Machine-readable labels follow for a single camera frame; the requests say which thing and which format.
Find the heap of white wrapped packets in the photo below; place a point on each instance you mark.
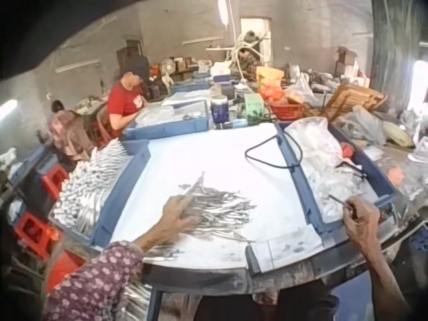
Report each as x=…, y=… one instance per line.
x=90, y=180

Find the grey curtain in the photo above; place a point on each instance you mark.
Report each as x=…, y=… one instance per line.
x=394, y=53

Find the white plastic bag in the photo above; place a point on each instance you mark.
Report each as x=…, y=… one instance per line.
x=302, y=87

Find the crumpled clear plastic bag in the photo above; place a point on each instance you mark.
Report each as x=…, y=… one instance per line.
x=362, y=125

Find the thin metal piece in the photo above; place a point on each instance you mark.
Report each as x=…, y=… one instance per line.
x=338, y=200

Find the small desk fan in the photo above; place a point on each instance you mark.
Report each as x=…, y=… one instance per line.
x=168, y=67

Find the red plastic crate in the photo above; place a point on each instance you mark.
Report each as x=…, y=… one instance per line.
x=63, y=267

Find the orange plastic bag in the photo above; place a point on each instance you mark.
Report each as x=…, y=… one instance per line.
x=269, y=78

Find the long blue plastic tray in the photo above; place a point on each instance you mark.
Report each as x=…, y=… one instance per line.
x=167, y=128

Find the stack of blue crates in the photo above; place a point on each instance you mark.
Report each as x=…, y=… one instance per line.
x=33, y=165

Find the dark blue jar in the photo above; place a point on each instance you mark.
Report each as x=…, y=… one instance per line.
x=219, y=112

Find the red plastic stool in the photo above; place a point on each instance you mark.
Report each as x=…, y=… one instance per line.
x=55, y=182
x=31, y=230

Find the stack of cardboard boxes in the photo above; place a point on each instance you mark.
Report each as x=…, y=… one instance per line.
x=347, y=61

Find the white table sheet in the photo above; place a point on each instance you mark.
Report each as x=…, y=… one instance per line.
x=200, y=160

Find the blue tray with clear bags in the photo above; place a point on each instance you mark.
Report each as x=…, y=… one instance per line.
x=368, y=167

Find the white box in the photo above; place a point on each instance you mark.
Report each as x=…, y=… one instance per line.
x=220, y=68

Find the person's right hand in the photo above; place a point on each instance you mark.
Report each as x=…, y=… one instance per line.
x=362, y=222

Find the heap of clear plastic bags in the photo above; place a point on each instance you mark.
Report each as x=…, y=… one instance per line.
x=317, y=150

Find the person's right fingers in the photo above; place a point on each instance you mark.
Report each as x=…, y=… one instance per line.
x=354, y=209

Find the pile of metal pieces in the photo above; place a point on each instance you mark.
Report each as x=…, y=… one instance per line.
x=224, y=209

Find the blue tray with white packets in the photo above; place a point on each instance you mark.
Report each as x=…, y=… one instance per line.
x=123, y=187

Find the white tube light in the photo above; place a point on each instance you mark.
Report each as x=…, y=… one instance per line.
x=77, y=66
x=202, y=40

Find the person's left fingers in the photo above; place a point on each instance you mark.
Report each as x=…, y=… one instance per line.
x=192, y=222

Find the black hand tool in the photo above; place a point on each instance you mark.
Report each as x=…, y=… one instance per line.
x=351, y=166

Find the red plastic basket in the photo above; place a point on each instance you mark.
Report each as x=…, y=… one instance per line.
x=287, y=110

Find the person's left hand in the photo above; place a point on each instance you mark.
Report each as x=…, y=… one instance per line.
x=179, y=214

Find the bundle of metal pieces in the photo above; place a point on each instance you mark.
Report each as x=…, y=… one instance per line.
x=137, y=304

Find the green box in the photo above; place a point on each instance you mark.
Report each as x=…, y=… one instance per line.
x=253, y=105

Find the small red object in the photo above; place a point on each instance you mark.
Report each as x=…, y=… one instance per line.
x=347, y=150

